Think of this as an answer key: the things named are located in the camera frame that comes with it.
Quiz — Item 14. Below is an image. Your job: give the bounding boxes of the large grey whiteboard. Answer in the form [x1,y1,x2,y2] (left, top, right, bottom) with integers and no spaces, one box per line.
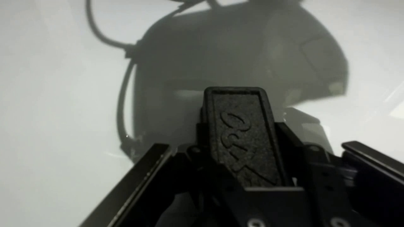
[0,0,404,227]

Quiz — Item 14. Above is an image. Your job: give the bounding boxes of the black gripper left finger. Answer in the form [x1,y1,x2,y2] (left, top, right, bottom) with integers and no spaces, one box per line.
[78,119,255,227]

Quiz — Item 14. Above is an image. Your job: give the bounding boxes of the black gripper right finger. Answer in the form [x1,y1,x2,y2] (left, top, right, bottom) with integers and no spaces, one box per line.
[275,119,404,227]

